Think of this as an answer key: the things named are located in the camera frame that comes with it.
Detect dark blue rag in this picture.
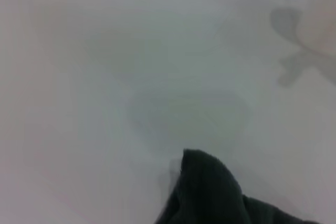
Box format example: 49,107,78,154
154,148,320,224

